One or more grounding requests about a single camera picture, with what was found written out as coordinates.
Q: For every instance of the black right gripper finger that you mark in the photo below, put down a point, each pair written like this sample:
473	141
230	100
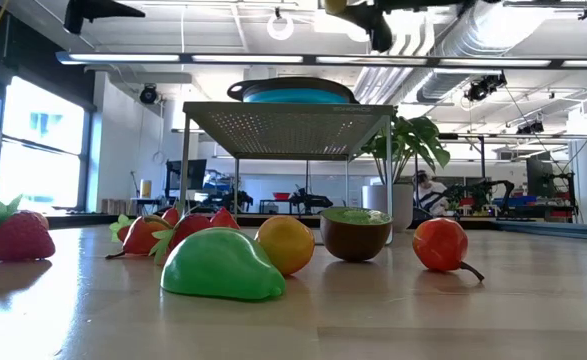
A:
375	27

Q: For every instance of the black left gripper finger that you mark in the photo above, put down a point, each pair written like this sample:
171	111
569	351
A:
98	10

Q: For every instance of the blue collapsible colander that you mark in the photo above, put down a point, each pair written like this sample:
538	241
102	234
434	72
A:
293	96

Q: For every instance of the artificial potted monstera plant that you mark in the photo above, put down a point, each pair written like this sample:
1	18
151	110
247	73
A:
413	140

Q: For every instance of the red toy strawberry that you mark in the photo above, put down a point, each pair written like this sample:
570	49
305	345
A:
120	226
189	230
20	241
171	216

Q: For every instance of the black background robot arm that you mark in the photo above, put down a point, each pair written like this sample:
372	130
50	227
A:
310	201
493	187
233	201

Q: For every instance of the small red toy fruit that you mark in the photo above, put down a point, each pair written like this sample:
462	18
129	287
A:
224	219

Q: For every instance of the black ceiling spotlight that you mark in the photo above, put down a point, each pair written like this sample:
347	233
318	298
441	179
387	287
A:
148	94

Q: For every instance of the mint green perforated rack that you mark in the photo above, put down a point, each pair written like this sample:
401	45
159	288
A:
288	130

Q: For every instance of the person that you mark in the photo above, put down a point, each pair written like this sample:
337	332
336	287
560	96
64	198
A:
430	192

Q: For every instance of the yellow cylinder container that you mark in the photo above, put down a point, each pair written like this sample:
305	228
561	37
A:
145	188

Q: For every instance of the black computer monitor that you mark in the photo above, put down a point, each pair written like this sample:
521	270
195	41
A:
183	175

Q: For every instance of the red bowl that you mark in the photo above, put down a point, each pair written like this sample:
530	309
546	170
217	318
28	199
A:
281	196

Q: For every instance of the wooden pallet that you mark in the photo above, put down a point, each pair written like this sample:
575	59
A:
115	205

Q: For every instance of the black monitor desk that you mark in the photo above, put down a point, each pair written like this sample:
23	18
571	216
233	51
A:
148	201

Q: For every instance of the toy kiwi half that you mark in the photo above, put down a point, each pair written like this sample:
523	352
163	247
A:
355	237

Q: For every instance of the green toy pear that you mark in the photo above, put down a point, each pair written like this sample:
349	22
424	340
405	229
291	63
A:
218	267

